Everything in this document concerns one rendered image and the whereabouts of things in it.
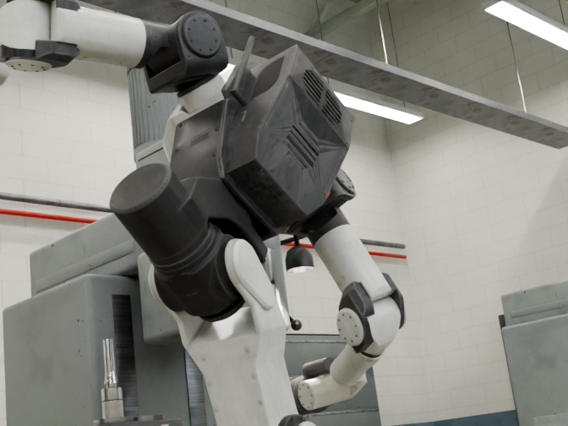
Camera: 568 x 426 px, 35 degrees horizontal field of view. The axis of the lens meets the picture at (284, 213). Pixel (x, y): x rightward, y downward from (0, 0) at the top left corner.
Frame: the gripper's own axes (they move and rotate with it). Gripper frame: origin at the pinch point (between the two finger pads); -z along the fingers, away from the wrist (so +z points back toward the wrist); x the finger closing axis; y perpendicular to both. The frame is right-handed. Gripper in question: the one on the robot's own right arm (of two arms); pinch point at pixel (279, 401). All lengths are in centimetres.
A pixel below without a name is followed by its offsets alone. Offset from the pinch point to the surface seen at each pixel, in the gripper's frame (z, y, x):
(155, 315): -31.8, -28.3, 17.2
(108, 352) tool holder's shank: -4.7, -14.9, 40.3
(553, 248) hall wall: -415, -159, -565
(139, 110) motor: -35, -90, 15
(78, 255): -68, -55, 26
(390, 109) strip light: -473, -320, -438
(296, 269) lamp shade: 1.9, -32.8, -8.6
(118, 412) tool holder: -3.6, -1.0, 39.3
